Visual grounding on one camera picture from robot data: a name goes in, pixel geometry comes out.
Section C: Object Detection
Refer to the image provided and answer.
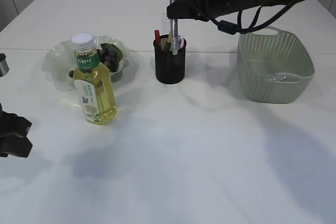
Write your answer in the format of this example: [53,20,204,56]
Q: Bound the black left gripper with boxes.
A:
[1,106,33,158]

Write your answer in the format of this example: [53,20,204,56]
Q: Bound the clear plastic ruler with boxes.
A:
[160,13,171,35]

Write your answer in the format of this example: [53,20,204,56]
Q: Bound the pink scissors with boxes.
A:
[178,36,184,49]

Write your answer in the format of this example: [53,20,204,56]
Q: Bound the gold glitter glue pen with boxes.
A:
[163,33,172,52]

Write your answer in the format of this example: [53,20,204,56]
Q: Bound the silver blue glitter pen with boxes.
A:
[170,0,181,55]

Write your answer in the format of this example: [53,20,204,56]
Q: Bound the red glitter glue pen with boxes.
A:
[154,29,161,46]

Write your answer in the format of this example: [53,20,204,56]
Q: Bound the purple artificial grape bunch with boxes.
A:
[68,42,123,80]

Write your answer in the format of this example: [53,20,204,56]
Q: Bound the yellow tea drink bottle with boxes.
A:
[71,33,117,125]

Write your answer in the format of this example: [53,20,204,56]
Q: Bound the clear plastic sheet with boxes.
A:
[268,75,288,82]

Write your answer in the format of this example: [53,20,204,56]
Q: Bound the black mesh pen holder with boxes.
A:
[153,39,187,84]

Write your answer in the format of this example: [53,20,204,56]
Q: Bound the green woven plastic basket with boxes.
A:
[237,27,315,104]

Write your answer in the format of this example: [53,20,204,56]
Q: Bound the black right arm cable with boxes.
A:
[204,0,336,36]

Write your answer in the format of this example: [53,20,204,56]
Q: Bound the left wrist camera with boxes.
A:
[0,53,9,77]

